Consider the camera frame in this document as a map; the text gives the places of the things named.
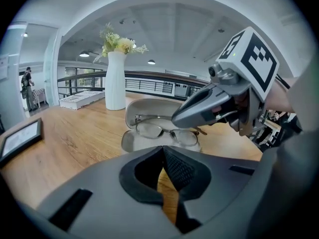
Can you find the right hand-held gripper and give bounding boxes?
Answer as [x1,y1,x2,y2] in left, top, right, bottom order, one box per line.
[171,26,279,137]

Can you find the clear-framed glasses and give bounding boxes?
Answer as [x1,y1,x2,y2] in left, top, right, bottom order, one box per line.
[134,113,208,147]

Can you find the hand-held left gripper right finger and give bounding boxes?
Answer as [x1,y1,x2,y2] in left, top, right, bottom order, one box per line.
[162,145,265,236]

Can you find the patterned chair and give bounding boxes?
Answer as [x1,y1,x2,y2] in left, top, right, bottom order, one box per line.
[32,88,46,108]

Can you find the beige glasses case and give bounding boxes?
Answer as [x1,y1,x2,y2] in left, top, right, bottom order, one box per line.
[121,98,203,154]

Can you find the black picture frame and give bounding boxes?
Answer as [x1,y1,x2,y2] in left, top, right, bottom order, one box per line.
[0,117,43,169]

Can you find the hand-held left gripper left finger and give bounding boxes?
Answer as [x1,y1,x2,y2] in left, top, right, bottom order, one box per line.
[32,145,184,239]

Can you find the white patterned box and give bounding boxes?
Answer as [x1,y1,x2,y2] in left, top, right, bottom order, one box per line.
[58,90,106,110]

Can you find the black cable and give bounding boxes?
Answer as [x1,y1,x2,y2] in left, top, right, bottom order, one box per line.
[275,74,292,90]

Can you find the white ribbed vase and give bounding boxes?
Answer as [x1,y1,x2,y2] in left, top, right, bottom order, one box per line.
[104,51,127,111]

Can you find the person's grey shirt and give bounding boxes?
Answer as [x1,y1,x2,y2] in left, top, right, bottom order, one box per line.
[249,53,319,236]

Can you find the person's right forearm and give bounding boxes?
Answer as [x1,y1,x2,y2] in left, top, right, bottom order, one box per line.
[264,75,306,115]

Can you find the black metal railing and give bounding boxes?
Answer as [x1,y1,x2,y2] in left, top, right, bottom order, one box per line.
[57,71,212,101]

